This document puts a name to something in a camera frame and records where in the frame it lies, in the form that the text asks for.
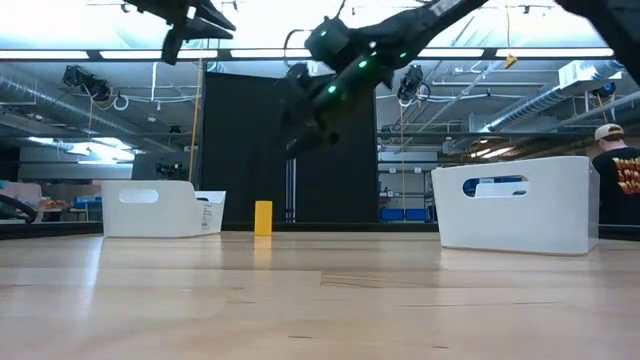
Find yellow long block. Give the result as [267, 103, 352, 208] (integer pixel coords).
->
[254, 200, 274, 237]

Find person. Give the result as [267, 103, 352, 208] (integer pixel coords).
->
[591, 122, 640, 227]

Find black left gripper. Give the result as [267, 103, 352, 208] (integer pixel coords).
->
[122, 0, 237, 67]

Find blue storage crates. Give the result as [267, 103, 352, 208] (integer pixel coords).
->
[378, 207, 432, 223]

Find silver ventilation duct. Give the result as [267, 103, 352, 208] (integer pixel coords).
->
[480, 83, 626, 135]
[0, 73, 139, 137]

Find yellow cable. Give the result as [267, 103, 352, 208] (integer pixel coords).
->
[187, 58, 203, 184]

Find black partition panel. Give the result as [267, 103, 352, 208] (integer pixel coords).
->
[199, 71, 380, 225]

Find white plastic bin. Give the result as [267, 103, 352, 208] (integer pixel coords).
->
[430, 155, 601, 257]
[101, 179, 227, 239]

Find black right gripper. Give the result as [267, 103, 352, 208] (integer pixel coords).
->
[279, 48, 397, 159]

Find black ceiling-hung device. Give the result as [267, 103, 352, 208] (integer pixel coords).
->
[396, 63, 432, 103]
[61, 64, 114, 104]

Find black metal table frame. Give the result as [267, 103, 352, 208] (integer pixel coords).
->
[0, 221, 640, 242]

